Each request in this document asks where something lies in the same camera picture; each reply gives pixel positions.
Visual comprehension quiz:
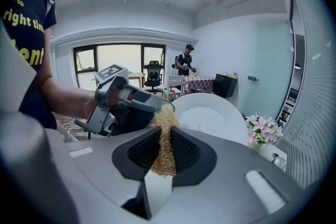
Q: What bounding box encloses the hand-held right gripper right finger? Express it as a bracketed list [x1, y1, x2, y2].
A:
[152, 127, 302, 224]

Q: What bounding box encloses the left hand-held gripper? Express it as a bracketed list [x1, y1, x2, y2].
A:
[74, 62, 174, 137]

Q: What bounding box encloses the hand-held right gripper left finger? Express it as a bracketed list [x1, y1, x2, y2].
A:
[64, 126, 162, 220]

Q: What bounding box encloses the tan sponge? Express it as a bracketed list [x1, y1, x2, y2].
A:
[150, 103, 181, 178]

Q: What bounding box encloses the white round plate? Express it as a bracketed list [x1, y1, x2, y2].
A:
[172, 93, 249, 145]

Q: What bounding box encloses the person's left forearm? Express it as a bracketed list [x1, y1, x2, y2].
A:
[39, 77, 98, 120]

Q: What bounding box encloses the person's left hand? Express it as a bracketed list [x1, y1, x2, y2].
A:
[107, 85, 125, 108]

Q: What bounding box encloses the black office chair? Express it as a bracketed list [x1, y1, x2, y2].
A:
[143, 60, 165, 95]

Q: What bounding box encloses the light wooden table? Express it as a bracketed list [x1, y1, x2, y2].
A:
[127, 72, 145, 89]

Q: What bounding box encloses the white wooden chair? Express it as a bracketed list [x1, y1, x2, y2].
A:
[162, 74, 186, 103]

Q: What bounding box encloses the white table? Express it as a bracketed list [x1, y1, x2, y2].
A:
[144, 144, 288, 216]

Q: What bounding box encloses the pink flower bouquet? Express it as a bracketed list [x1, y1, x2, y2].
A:
[245, 113, 284, 153]

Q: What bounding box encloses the black framed window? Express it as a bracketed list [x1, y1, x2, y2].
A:
[73, 44, 166, 89]

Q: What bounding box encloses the checkered cloth table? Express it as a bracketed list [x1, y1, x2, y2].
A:
[182, 74, 216, 95]

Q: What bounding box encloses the black cabinet box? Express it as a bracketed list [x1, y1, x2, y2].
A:
[212, 73, 238, 99]

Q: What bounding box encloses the white shelf unit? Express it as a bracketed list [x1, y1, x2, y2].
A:
[277, 86, 300, 126]

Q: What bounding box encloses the person's black printed t-shirt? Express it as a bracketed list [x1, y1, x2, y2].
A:
[2, 0, 57, 129]

